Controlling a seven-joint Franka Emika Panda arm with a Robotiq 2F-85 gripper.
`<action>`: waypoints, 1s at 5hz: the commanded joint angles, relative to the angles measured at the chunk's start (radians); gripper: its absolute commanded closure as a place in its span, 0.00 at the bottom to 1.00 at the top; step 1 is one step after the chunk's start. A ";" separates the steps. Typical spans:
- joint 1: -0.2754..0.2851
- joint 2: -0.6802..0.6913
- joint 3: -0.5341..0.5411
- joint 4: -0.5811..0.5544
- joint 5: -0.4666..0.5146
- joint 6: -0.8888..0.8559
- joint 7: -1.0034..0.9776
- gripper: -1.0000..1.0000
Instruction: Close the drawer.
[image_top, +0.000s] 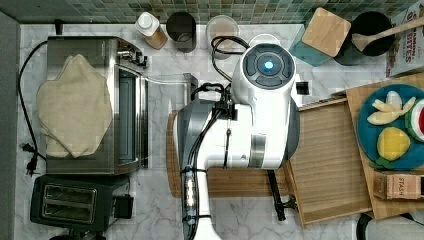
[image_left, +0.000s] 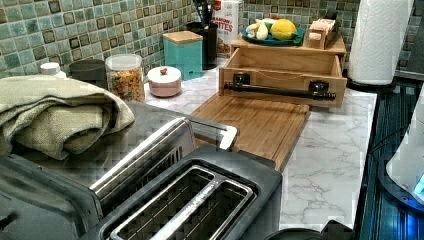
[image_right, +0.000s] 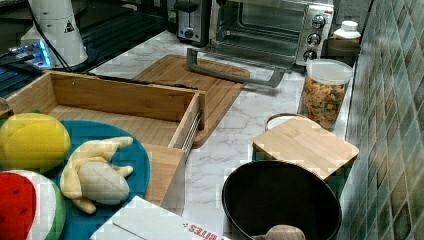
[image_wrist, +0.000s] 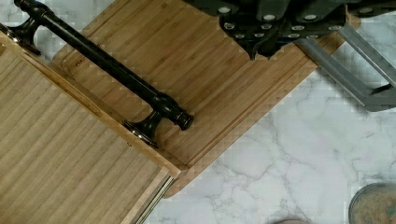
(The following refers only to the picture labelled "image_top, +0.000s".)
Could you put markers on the wooden drawer with black handle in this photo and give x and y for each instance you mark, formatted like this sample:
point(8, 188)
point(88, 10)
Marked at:
point(325, 178)

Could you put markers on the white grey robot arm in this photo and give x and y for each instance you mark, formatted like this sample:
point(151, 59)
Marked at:
point(255, 124)

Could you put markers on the bamboo cutting board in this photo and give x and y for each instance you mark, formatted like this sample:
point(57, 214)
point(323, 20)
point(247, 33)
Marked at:
point(231, 182)

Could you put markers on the clear jar of cereal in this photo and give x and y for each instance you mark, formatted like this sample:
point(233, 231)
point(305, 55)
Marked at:
point(221, 25)

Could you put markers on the stainless steel toaster oven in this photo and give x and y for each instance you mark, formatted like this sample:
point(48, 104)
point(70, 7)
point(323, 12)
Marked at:
point(123, 148)

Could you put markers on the black cup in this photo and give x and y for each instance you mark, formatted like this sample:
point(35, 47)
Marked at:
point(181, 27)

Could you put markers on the white capped bottle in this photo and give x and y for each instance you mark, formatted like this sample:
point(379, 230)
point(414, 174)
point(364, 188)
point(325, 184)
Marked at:
point(151, 30)

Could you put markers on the black power adapter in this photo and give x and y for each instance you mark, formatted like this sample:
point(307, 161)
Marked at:
point(123, 206)

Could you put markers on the teal canister with wooden lid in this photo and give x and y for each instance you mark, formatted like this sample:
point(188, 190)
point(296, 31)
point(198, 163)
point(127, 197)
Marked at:
point(321, 39)

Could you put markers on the beige folded towel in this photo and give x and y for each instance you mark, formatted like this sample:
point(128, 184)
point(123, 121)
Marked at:
point(74, 109)

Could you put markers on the black two-slot toaster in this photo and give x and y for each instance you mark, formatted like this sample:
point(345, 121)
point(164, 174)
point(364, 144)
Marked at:
point(84, 203)

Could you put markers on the blue plate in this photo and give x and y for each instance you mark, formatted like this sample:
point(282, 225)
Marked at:
point(368, 133)

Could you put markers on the wooden spoon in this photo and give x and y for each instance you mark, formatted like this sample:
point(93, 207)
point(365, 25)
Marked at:
point(362, 41)

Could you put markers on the toy banana pieces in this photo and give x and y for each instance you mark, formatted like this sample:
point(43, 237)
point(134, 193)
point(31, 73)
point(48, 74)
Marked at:
point(390, 110)

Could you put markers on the black round base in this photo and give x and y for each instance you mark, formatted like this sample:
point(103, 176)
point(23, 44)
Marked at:
point(395, 228)

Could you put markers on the yellow toy lemon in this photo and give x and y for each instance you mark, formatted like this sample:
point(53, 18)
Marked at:
point(393, 143)

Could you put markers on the black utensil holder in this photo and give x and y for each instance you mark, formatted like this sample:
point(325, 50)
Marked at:
point(367, 23)

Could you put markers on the Stash tea box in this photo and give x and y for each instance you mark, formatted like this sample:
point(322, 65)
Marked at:
point(398, 185)

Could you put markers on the toy watermelon slice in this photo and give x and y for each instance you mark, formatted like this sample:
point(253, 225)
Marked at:
point(414, 121)

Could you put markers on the cereal box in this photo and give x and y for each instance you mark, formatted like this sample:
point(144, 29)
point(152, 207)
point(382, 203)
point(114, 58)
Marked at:
point(407, 52)

